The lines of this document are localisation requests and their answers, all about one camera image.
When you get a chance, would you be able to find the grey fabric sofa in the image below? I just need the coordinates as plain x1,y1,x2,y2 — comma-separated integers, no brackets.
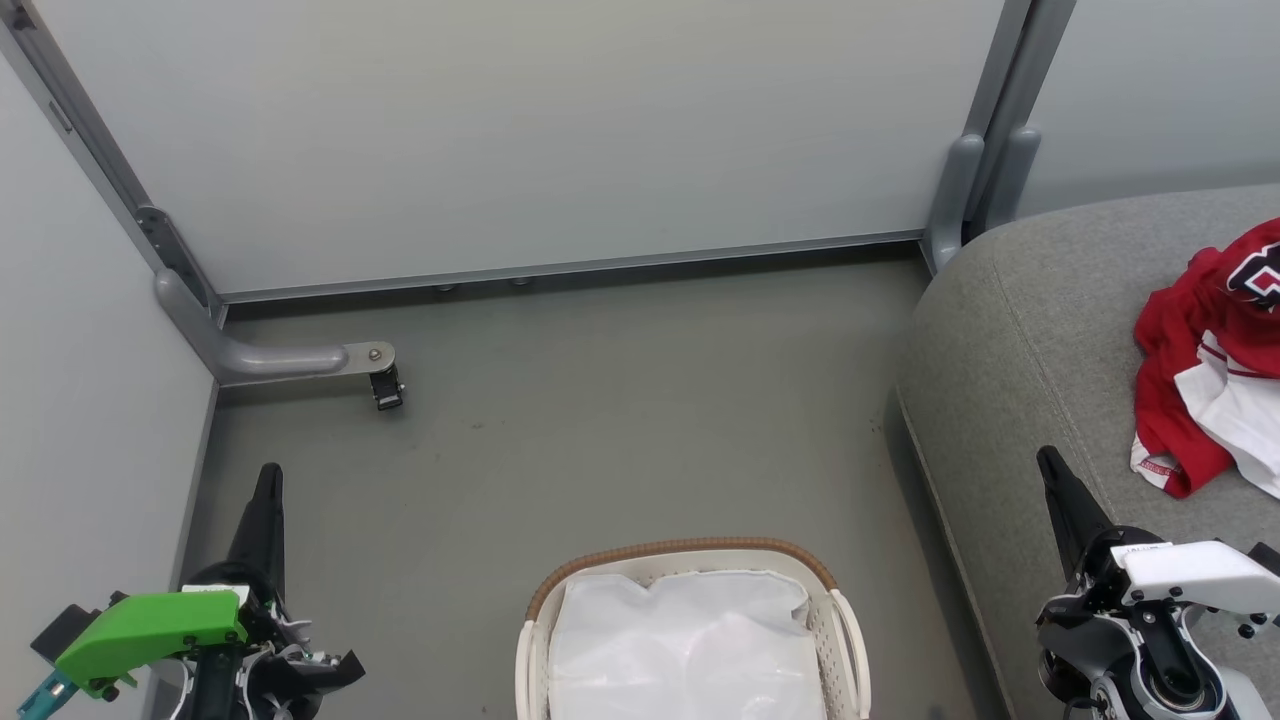
895,185,1280,720

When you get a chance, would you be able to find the grey panel bottom rail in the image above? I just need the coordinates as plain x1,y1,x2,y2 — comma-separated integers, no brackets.
215,230,926,306

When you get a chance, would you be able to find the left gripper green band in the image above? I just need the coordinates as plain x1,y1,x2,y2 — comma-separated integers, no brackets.
18,462,366,719

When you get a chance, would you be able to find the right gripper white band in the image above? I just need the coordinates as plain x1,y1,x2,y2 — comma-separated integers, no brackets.
1037,446,1280,641

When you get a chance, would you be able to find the white basket with brown rim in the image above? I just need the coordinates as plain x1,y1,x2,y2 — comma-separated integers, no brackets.
515,537,873,720

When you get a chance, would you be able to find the red and white jersey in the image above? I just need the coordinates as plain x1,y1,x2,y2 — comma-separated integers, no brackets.
1130,217,1280,501

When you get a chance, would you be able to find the grey curved partition foot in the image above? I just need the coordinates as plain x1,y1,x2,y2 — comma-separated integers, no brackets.
153,268,398,386

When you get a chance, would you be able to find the grey partition post with foot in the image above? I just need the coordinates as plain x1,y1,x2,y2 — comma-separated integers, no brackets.
985,0,1079,236
922,0,1031,276

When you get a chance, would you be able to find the white basket liner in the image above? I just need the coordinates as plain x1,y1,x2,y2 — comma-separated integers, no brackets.
547,568,831,720

